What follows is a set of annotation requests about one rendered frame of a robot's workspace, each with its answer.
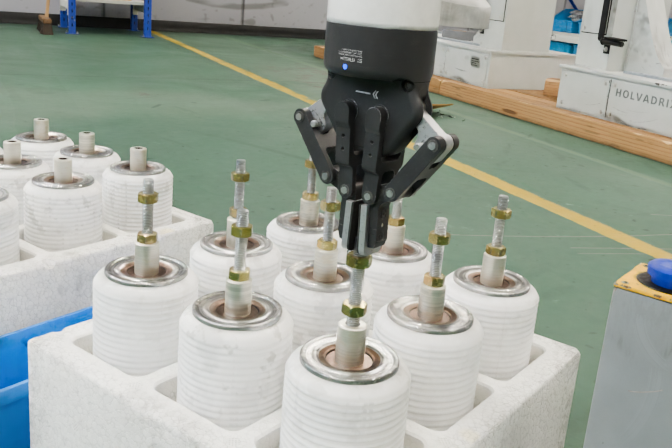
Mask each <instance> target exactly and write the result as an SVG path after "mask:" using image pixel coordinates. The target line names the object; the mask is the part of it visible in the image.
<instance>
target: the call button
mask: <svg viewBox="0 0 672 448"><path fill-rule="evenodd" d="M647 273H648V274H649V275H651V281H652V282H653V283H654V284H656V285H658V286H660V287H663V288H666V289H670V290H672V259H665V258H659V259H654V260H651V261H649V263H648V267H647Z"/></svg>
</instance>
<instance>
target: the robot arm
mask: <svg viewBox="0 0 672 448"><path fill-rule="evenodd" d="M491 8H492V7H491V6H490V5H489V3H488V2H487V1H486V0H328V7H327V22H326V34H325V47H324V60H323V63H324V66H325V68H326V69H327V70H328V77H327V80H326V83H325V84H324V86H323V88H322V91H321V99H320V100H318V101H317V102H315V103H314V104H313V105H311V106H310V107H306V108H298V109H297V110H296V111H295V113H294V120H295V122H296V124H297V127H298V129H299V131H300V134H301V136H302V138H303V140H304V143H305V145H306V147H307V149H308V152H309V154H310V156H311V159H312V161H313V163H314V165H315V168H316V170H317V172H318V174H319V177H320V179H321V181H322V182H323V183H324V184H332V185H333V186H335V187H336V188H337V189H338V190H339V193H340V195H341V197H342V200H341V208H340V218H339V226H338V233H339V238H341V239H342V242H341V246H342V248H344V249H346V250H349V251H352V250H354V243H355V242H354V241H355V237H357V248H356V250H357V253H358V254H361V255H365V256H368V255H371V254H373V253H376V252H378V251H379V250H380V248H381V246H382V245H384V244H385V242H386V240H387V234H388V232H387V231H388V221H389V206H390V203H391V202H395V201H398V200H399V199H402V198H405V197H412V196H414V195H415V194H416V192H417V191H418V190H419V189H420V188H421V187H422V186H423V185H424V184H425V183H426V182H427V181H428V180H429V179H430V178H431V176H432V175H433V174H434V173H435V172H436V171H437V170H438V169H439V168H440V167H441V166H442V164H443V163H444V162H445V161H446V160H447V159H448V158H449V157H450V156H451V155H452V154H453V153H454V151H455V150H456V149H457V148H458V146H459V138H458V137H457V135H455V134H454V133H448V134H446V133H445V132H444V131H443V130H442V129H441V128H440V127H439V125H438V124H437V123H436V122H435V121H434V120H433V118H432V117H431V116H432V112H433V106H432V102H431V99H430V96H429V84H430V81H431V78H432V75H433V72H434V64H435V55H436V47H437V38H438V29H439V25H441V26H451V27H462V28H470V29H472V30H473V29H479V30H481V29H489V23H490V15H491ZM417 134H418V138H417V140H416V141H415V144H414V146H413V148H414V150H415V151H416V153H415V154H414V155H413V156H412V157H411V158H410V159H409V161H408V162H407V163H406V164H405V165H404V166H403V167H402V165H403V160H404V153H405V148H406V147H407V146H408V145H409V143H410V142H411V141H412V140H413V139H414V137H415V136H416V135H417ZM329 158H330V159H329ZM330 160H331V161H330ZM401 167H402V169H401V170H400V171H399V169H400V168H401ZM398 171H399V172H398Z"/></svg>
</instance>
